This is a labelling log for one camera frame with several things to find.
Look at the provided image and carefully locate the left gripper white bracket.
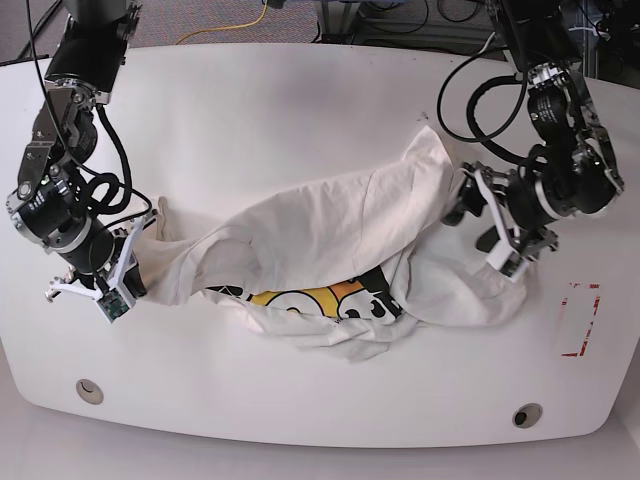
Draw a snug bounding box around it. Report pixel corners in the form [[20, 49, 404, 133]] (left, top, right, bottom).
[[441, 162, 558, 265]]

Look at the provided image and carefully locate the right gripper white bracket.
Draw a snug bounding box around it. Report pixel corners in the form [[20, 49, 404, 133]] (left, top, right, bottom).
[[45, 208, 159, 316]]

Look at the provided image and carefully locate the white t-shirt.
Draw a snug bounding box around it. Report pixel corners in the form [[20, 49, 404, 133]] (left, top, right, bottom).
[[135, 127, 527, 361]]

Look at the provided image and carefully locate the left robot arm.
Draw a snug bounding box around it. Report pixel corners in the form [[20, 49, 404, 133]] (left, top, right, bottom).
[[442, 1, 625, 281]]

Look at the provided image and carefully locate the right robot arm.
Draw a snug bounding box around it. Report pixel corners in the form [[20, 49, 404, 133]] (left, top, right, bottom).
[[6, 1, 158, 322]]

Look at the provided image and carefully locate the left table grommet hole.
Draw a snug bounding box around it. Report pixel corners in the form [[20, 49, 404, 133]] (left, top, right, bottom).
[[75, 379, 104, 406]]

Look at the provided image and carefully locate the table grommet hole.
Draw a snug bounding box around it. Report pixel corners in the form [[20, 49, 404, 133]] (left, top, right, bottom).
[[512, 403, 543, 429], [75, 379, 104, 406]]

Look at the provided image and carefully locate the red tape rectangle marking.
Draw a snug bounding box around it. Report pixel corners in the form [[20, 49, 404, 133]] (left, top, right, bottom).
[[556, 282, 603, 358]]

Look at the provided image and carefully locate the right table grommet hole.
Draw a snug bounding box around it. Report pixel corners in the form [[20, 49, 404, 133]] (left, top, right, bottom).
[[512, 403, 543, 429]]

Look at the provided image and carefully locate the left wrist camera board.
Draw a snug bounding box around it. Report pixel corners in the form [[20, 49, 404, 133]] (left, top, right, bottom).
[[486, 244, 530, 283]]

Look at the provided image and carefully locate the white cable on floor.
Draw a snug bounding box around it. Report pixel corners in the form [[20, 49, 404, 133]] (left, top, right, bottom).
[[472, 29, 501, 59]]

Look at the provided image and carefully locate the yellow cable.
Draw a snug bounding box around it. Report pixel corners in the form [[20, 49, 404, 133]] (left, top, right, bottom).
[[177, 0, 271, 46]]

